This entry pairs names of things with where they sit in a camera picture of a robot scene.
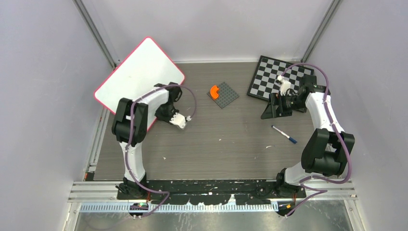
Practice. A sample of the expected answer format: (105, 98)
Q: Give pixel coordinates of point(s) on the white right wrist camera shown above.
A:
(284, 85)

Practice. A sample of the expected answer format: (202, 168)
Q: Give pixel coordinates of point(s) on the grey lego baseplate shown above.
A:
(226, 95)

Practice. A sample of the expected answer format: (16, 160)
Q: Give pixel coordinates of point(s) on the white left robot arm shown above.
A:
(131, 122)

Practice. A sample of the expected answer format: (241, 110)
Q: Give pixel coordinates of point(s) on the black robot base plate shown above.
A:
(210, 191)

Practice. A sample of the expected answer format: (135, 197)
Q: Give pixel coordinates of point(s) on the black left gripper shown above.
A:
(159, 115)

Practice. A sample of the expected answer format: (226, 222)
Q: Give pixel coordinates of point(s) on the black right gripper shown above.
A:
(271, 111)

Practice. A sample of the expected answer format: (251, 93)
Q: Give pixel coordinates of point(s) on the pink-framed whiteboard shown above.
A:
(139, 77)

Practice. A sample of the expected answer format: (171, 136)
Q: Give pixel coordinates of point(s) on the orange curved block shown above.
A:
(214, 92)

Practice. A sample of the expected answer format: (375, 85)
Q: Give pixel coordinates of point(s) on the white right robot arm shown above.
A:
(329, 146)

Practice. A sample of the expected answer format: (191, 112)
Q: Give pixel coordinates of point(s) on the aluminium frame rail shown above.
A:
(103, 196)

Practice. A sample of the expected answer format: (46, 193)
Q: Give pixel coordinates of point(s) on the blue marker cap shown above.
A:
(292, 140)

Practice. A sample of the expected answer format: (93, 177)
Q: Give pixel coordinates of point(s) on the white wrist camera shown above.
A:
(284, 85)
(180, 120)

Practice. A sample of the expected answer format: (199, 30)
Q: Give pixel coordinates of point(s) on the white marker pen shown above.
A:
(281, 132)

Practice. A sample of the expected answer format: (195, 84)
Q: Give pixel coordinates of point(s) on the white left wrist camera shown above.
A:
(180, 120)

